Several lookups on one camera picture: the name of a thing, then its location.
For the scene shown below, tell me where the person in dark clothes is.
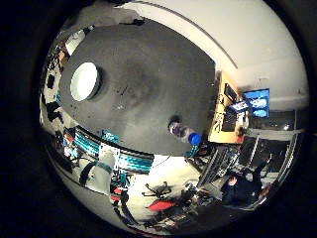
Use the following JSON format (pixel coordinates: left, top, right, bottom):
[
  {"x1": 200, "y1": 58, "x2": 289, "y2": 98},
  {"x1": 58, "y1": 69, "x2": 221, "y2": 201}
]
[{"x1": 220, "y1": 167, "x2": 265, "y2": 207}]

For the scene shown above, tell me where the red office chair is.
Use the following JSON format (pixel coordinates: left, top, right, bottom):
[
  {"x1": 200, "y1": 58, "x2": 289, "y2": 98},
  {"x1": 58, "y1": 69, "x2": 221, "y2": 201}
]
[{"x1": 146, "y1": 198, "x2": 177, "y2": 212}]

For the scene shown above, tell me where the black keyboard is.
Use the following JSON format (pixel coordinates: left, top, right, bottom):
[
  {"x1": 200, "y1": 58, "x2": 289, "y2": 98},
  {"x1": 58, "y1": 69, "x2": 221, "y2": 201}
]
[{"x1": 221, "y1": 110, "x2": 238, "y2": 133}]

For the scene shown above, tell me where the clear bottle with blue cap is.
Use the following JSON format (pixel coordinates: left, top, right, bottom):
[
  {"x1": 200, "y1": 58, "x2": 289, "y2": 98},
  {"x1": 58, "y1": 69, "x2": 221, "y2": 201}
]
[{"x1": 167, "y1": 120, "x2": 203, "y2": 147}]

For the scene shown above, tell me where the blue-lit computer monitor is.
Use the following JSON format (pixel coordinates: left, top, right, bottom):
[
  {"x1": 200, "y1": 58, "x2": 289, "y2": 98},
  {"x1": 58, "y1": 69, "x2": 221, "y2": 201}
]
[{"x1": 243, "y1": 87, "x2": 271, "y2": 119}]

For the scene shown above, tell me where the rack with teal bins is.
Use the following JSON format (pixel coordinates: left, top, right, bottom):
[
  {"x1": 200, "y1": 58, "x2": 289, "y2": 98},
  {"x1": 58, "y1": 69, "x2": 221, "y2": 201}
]
[{"x1": 72, "y1": 127, "x2": 155, "y2": 176}]

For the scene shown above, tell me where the white round bowl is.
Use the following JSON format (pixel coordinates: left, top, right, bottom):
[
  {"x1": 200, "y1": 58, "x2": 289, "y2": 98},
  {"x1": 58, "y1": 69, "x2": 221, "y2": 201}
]
[{"x1": 69, "y1": 61, "x2": 102, "y2": 103}]

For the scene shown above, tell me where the wooden desk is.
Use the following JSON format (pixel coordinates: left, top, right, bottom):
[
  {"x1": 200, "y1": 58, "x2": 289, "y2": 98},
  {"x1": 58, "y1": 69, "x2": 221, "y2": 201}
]
[{"x1": 207, "y1": 71, "x2": 246, "y2": 145}]

